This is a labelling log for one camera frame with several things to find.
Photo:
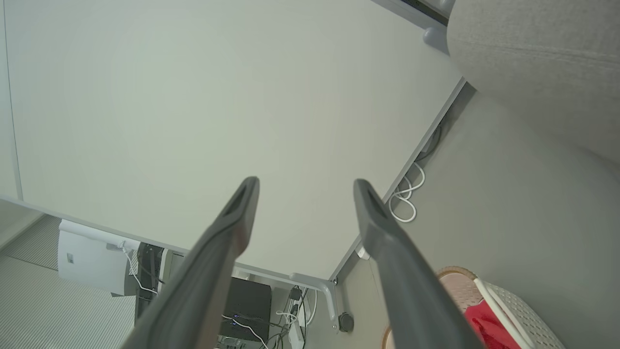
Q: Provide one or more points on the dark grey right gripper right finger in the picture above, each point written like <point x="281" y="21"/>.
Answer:
<point x="411" y="291"/>

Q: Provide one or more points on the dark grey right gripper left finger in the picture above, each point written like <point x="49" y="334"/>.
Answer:
<point x="203" y="271"/>

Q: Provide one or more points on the red garment with white mark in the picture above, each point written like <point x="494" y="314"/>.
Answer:
<point x="489" y="325"/>

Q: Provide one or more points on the grey fabric sofa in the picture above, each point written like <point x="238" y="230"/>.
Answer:
<point x="533" y="58"/>

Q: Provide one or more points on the black equipment stand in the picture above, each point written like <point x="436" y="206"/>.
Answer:
<point x="149" y="276"/>

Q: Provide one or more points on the black computer box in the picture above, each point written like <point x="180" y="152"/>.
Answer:
<point x="249" y="303"/>

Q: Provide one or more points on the white power strip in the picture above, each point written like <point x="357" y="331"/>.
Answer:
<point x="362" y="252"/>

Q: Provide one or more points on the black caster wheel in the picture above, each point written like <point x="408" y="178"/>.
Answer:
<point x="346" y="322"/>

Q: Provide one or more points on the grey partition foot with caster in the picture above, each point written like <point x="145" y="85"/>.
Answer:
<point x="327" y="291"/>

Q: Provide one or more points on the white box appliance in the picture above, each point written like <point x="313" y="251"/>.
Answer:
<point x="92" y="261"/>

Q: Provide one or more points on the cream plastic laundry basket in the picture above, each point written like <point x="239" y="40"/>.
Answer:
<point x="528" y="310"/>

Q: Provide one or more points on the large white partition panel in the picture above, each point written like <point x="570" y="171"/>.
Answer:
<point x="193" y="97"/>

